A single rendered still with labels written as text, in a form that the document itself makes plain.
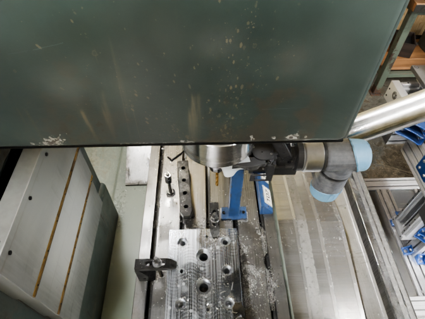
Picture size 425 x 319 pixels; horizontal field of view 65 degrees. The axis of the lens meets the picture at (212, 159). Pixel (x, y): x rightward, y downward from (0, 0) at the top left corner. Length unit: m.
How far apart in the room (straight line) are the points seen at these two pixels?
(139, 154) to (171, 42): 1.39
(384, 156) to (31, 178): 2.58
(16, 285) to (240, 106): 0.60
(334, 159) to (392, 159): 2.20
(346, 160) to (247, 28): 0.45
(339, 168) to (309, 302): 0.71
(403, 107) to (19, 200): 0.90
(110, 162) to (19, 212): 1.15
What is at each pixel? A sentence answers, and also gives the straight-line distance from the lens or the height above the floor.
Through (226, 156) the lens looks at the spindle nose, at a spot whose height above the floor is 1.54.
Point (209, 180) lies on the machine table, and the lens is 1.42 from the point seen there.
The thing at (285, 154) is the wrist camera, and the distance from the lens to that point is 0.74.
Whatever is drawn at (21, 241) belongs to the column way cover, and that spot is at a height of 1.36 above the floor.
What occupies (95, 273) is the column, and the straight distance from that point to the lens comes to 1.39.
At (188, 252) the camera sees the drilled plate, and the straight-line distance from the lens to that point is 1.13.
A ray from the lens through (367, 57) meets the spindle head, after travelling 0.48.
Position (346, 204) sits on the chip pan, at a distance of 1.70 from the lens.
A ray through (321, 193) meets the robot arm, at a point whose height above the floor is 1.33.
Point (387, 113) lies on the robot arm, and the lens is 0.93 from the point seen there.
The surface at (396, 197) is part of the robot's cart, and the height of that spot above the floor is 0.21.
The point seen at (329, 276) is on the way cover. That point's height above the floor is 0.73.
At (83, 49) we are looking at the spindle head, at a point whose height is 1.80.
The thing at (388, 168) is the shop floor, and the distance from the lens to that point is 2.89.
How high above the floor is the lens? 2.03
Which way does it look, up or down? 51 degrees down
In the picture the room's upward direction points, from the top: straight up
